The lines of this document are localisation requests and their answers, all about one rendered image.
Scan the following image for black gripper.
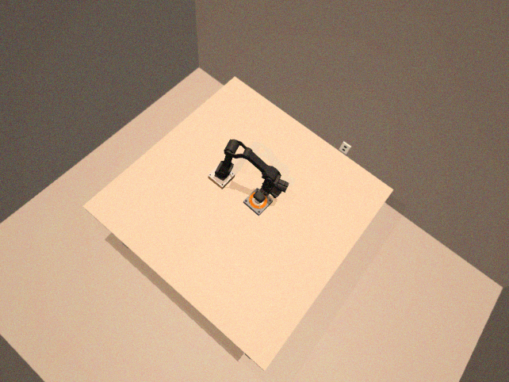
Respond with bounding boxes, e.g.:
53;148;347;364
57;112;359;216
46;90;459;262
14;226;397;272
253;182;273;203

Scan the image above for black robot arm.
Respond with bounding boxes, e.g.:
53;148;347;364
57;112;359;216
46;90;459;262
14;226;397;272
214;139;289;198

